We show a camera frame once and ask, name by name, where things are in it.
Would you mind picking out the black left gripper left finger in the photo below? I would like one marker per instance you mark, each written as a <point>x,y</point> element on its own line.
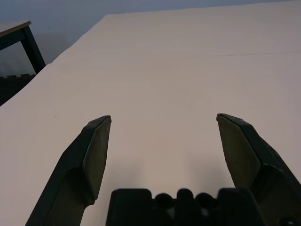
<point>77,160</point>

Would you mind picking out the wooden table with dark legs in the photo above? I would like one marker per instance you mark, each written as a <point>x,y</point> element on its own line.
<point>30,47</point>

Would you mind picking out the black foam floor mat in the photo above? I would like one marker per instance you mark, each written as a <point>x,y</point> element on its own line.
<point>11,88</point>

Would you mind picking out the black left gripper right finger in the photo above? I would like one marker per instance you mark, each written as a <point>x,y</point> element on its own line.
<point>254,160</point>

